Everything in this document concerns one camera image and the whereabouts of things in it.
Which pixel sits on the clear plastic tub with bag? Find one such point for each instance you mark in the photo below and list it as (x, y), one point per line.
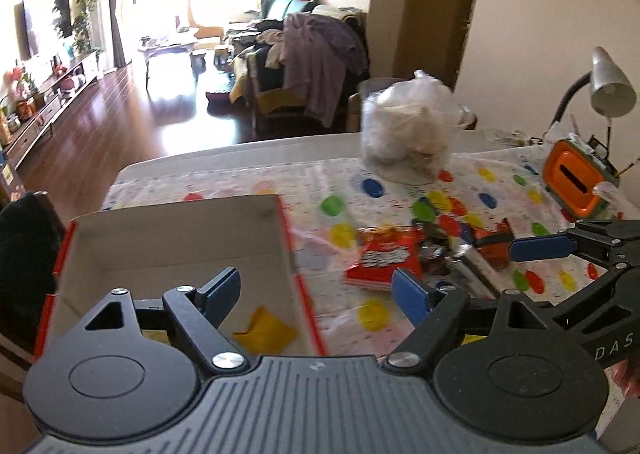
(408, 127)

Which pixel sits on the black white striped packet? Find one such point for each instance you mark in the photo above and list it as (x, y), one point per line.
(471, 278)

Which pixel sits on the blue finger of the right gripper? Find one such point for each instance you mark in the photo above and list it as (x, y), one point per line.
(595, 248)

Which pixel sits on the wall television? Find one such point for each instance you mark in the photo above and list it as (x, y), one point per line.
(42, 26)

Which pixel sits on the black jacket on chair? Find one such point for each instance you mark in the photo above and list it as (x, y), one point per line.
(31, 236)

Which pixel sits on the black snack packet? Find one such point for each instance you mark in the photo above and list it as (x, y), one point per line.
(438, 253)

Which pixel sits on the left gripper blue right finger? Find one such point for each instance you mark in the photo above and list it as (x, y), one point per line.
(436, 318)

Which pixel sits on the colourful dotted tablecloth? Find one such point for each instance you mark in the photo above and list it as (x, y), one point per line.
(330, 195)

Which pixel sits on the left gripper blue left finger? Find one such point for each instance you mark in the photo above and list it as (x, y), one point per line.
(195, 315)

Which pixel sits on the sofa with clothes pile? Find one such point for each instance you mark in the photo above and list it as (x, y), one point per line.
(303, 59)

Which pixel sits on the red cardboard box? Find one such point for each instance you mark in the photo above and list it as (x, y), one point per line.
(151, 249)

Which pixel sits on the grey desk lamp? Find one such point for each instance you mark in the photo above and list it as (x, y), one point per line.
(611, 94)

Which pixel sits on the red snack packet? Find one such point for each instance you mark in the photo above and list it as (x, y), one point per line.
(384, 249)

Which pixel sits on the long tv cabinet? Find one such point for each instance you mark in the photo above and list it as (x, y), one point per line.
(58, 92)

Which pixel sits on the green potted plant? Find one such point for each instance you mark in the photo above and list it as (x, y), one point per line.
(82, 25)

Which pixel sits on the dark orange snack packet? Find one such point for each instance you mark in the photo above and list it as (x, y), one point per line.
(494, 245)

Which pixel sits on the white standing air conditioner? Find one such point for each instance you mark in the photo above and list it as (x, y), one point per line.
(101, 34)

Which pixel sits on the coffee table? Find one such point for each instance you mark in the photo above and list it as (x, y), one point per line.
(181, 42)

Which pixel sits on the small yellow snack packet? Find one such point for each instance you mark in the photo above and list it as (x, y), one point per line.
(266, 334)

